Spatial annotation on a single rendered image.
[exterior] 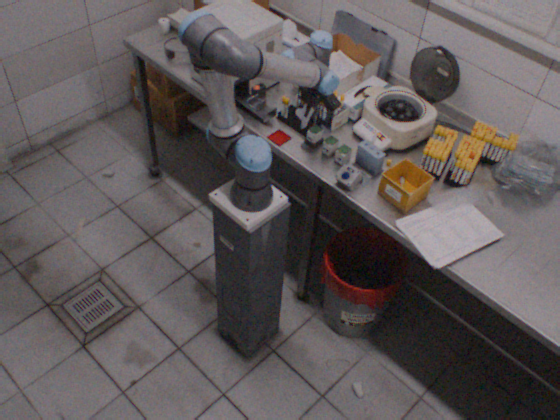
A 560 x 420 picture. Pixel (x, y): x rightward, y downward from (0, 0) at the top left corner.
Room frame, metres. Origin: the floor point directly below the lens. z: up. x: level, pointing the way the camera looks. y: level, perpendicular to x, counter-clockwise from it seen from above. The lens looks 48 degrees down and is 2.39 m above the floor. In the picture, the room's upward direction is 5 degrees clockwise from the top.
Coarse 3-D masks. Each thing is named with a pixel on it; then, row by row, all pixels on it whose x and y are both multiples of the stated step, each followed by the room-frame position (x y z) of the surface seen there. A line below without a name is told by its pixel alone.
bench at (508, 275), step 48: (144, 48) 2.31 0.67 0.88; (144, 96) 2.36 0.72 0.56; (288, 96) 2.04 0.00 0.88; (288, 144) 1.73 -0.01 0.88; (288, 192) 2.07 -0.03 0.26; (336, 192) 1.50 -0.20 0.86; (432, 192) 1.53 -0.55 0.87; (480, 192) 1.55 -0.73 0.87; (528, 192) 1.57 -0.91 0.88; (528, 240) 1.33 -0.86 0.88; (432, 288) 1.54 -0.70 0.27; (480, 288) 1.11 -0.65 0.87; (528, 288) 1.13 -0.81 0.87; (480, 336) 1.32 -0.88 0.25; (528, 336) 1.33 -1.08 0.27
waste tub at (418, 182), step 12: (396, 168) 1.56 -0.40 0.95; (408, 168) 1.57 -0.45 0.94; (420, 168) 1.54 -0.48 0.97; (384, 180) 1.49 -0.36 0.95; (396, 180) 1.57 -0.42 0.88; (408, 180) 1.56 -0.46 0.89; (420, 180) 1.53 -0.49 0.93; (432, 180) 1.50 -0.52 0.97; (384, 192) 1.48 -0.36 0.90; (396, 192) 1.45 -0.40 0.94; (408, 192) 1.42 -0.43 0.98; (420, 192) 1.46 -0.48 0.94; (396, 204) 1.44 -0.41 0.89; (408, 204) 1.42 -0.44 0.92
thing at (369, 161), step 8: (360, 144) 1.65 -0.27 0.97; (368, 144) 1.65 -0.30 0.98; (360, 152) 1.64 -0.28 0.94; (368, 152) 1.61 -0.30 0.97; (376, 152) 1.61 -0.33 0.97; (360, 160) 1.63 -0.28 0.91; (368, 160) 1.61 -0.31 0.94; (376, 160) 1.58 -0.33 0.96; (360, 168) 1.62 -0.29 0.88; (368, 168) 1.60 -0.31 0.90; (376, 168) 1.58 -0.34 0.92; (368, 176) 1.58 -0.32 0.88
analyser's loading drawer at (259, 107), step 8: (240, 96) 1.96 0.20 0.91; (248, 96) 1.96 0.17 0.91; (256, 96) 1.93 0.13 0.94; (248, 104) 1.90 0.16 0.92; (256, 104) 1.91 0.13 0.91; (264, 104) 1.90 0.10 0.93; (256, 112) 1.86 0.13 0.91; (264, 112) 1.87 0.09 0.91; (272, 112) 1.86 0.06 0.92; (264, 120) 1.83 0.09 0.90
